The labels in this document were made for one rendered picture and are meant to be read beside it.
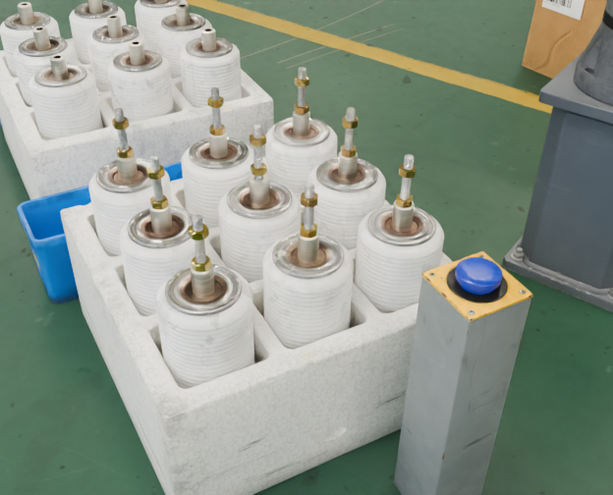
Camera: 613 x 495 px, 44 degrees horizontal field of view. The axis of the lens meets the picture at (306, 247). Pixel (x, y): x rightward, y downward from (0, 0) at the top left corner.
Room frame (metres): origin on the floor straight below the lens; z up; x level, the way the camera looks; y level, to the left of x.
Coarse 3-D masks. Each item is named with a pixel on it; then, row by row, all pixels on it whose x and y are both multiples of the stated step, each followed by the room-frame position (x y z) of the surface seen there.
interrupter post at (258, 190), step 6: (252, 180) 0.73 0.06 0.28; (264, 180) 0.73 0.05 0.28; (252, 186) 0.73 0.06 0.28; (258, 186) 0.73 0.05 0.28; (264, 186) 0.73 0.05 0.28; (252, 192) 0.73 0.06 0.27; (258, 192) 0.73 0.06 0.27; (264, 192) 0.73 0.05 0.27; (252, 198) 0.73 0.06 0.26; (258, 198) 0.73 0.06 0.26; (264, 198) 0.73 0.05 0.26; (258, 204) 0.73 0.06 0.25
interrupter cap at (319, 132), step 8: (288, 120) 0.93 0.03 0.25; (312, 120) 0.93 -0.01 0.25; (280, 128) 0.90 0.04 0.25; (288, 128) 0.91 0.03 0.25; (312, 128) 0.91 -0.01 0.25; (320, 128) 0.90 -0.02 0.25; (328, 128) 0.90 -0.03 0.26; (280, 136) 0.88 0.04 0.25; (288, 136) 0.88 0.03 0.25; (296, 136) 0.89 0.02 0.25; (312, 136) 0.89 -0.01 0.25; (320, 136) 0.88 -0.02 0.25; (328, 136) 0.89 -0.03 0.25; (288, 144) 0.86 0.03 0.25; (296, 144) 0.86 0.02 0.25; (304, 144) 0.86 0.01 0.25; (312, 144) 0.86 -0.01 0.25
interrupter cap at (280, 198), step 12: (240, 192) 0.75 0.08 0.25; (276, 192) 0.75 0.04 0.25; (288, 192) 0.75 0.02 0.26; (228, 204) 0.72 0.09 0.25; (240, 204) 0.72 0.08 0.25; (252, 204) 0.73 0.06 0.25; (264, 204) 0.73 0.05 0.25; (276, 204) 0.72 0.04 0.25; (288, 204) 0.72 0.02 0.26; (252, 216) 0.70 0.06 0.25; (264, 216) 0.70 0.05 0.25
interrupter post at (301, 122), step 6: (294, 114) 0.89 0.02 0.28; (300, 114) 0.89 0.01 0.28; (306, 114) 0.89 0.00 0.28; (294, 120) 0.89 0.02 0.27; (300, 120) 0.89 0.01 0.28; (306, 120) 0.89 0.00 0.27; (294, 126) 0.89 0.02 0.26; (300, 126) 0.89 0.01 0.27; (306, 126) 0.89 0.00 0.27; (294, 132) 0.89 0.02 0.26; (300, 132) 0.89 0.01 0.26; (306, 132) 0.89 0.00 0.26
